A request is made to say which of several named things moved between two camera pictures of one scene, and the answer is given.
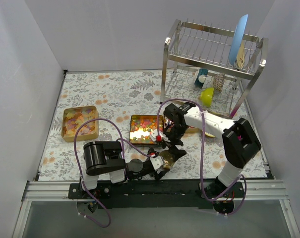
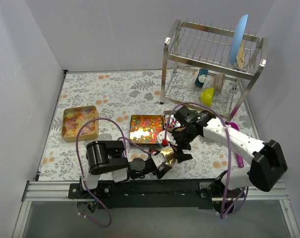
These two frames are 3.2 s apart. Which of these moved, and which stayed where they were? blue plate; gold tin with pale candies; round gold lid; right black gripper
Moved: right black gripper
Stayed: blue plate; gold tin with pale candies; round gold lid
